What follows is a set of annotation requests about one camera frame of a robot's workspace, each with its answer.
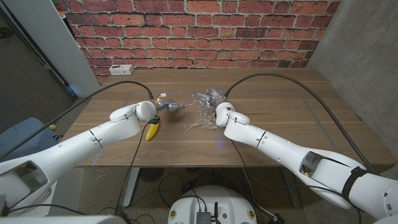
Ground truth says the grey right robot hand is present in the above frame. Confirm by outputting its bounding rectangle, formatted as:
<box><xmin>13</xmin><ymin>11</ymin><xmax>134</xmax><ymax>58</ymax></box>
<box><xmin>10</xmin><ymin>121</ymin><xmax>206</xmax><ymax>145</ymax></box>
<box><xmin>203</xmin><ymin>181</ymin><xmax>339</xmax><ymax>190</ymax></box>
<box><xmin>198</xmin><ymin>86</ymin><xmax>230</xmax><ymax>109</ymax></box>

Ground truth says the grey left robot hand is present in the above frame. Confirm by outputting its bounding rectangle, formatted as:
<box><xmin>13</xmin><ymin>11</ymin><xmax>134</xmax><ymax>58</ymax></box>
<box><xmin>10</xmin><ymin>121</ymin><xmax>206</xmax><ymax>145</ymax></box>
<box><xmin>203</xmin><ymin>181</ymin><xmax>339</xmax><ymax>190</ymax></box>
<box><xmin>154</xmin><ymin>98</ymin><xmax>188</xmax><ymax>113</ymax></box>

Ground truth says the clear plastic wrap sheet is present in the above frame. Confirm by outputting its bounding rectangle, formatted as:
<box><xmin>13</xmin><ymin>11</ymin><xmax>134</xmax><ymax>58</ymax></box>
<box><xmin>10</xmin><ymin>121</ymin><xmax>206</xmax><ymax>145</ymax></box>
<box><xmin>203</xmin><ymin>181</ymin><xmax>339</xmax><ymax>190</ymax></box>
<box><xmin>185</xmin><ymin>91</ymin><xmax>224</xmax><ymax>133</ymax></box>

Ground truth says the yellow toy banana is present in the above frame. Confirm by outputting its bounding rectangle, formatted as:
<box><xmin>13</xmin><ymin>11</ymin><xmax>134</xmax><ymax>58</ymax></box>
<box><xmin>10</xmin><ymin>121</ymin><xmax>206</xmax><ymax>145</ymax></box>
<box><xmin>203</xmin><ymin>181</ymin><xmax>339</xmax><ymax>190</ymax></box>
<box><xmin>145</xmin><ymin>121</ymin><xmax>160</xmax><ymax>142</ymax></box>

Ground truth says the white power outlet box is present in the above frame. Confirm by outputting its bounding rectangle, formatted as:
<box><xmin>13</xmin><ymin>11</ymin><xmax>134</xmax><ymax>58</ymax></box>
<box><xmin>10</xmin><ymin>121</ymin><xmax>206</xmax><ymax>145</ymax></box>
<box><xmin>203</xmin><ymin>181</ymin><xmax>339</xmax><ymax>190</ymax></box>
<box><xmin>108</xmin><ymin>64</ymin><xmax>135</xmax><ymax>77</ymax></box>

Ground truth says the red brick print backdrop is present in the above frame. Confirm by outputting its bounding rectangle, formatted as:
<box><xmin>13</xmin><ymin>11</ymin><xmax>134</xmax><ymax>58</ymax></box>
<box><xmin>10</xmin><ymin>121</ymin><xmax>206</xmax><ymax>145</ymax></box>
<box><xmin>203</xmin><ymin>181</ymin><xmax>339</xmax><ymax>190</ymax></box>
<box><xmin>58</xmin><ymin>0</ymin><xmax>341</xmax><ymax>85</ymax></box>

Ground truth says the black round floor disc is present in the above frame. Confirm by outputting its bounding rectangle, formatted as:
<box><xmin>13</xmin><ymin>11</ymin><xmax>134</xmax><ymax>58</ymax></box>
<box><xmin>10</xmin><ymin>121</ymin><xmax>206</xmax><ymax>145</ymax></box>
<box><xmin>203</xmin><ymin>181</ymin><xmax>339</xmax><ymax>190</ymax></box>
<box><xmin>139</xmin><ymin>167</ymin><xmax>165</xmax><ymax>183</ymax></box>

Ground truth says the metal table leg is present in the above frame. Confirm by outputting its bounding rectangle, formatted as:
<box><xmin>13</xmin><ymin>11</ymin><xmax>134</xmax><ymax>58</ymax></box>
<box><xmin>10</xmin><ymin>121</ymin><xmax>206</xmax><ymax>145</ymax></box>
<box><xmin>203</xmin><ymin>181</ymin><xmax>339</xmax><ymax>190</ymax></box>
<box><xmin>123</xmin><ymin>167</ymin><xmax>141</xmax><ymax>207</ymax></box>
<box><xmin>281</xmin><ymin>169</ymin><xmax>302</xmax><ymax>208</ymax></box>

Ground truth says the white robot torso base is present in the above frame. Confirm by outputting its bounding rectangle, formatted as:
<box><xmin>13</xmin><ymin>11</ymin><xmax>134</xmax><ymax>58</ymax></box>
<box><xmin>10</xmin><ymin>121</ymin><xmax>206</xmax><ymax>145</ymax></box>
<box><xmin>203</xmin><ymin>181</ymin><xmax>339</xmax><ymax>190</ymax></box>
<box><xmin>167</xmin><ymin>185</ymin><xmax>258</xmax><ymax>224</ymax></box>

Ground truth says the grey box on torso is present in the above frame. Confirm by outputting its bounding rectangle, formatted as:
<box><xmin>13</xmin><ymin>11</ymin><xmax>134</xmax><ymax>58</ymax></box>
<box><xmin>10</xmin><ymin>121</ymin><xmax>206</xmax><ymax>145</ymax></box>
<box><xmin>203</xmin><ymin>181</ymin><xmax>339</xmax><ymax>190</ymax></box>
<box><xmin>195</xmin><ymin>210</ymin><xmax>212</xmax><ymax>224</ymax></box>

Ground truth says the white upright panel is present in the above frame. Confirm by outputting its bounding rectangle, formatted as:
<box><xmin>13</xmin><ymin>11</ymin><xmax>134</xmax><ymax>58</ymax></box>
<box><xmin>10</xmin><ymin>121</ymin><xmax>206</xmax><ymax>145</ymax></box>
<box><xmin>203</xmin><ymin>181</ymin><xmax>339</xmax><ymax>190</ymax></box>
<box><xmin>2</xmin><ymin>0</ymin><xmax>101</xmax><ymax>99</ymax></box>

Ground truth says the white flat board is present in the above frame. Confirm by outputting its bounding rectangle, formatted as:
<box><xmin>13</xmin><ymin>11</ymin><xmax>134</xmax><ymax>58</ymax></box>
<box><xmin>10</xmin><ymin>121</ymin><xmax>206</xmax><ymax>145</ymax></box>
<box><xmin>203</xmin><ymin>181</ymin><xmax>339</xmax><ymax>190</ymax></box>
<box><xmin>46</xmin><ymin>167</ymin><xmax>85</xmax><ymax>216</ymax></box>

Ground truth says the blue plastic bin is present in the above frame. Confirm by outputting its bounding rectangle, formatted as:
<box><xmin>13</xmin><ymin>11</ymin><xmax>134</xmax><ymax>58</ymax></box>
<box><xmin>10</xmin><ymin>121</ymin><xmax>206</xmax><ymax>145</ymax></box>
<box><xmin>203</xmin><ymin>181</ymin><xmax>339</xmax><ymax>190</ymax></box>
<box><xmin>0</xmin><ymin>116</ymin><xmax>62</xmax><ymax>156</ymax></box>

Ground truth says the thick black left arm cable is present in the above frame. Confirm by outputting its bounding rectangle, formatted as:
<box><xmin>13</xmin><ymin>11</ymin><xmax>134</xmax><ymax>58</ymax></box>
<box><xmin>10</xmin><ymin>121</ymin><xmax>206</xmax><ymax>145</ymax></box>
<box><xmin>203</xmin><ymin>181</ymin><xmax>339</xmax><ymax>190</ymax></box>
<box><xmin>0</xmin><ymin>80</ymin><xmax>155</xmax><ymax>161</ymax></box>

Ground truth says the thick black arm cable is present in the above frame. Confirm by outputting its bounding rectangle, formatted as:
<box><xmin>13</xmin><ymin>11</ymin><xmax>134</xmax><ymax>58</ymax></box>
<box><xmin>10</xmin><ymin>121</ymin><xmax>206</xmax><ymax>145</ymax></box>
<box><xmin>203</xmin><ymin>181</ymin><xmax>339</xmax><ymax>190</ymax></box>
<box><xmin>223</xmin><ymin>72</ymin><xmax>376</xmax><ymax>174</ymax></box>
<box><xmin>0</xmin><ymin>80</ymin><xmax>155</xmax><ymax>161</ymax></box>

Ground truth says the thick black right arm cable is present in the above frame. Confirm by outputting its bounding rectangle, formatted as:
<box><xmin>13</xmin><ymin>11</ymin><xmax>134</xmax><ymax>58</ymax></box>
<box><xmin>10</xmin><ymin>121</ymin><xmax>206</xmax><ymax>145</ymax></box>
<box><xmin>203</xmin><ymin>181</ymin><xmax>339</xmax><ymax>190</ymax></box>
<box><xmin>223</xmin><ymin>72</ymin><xmax>376</xmax><ymax>174</ymax></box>

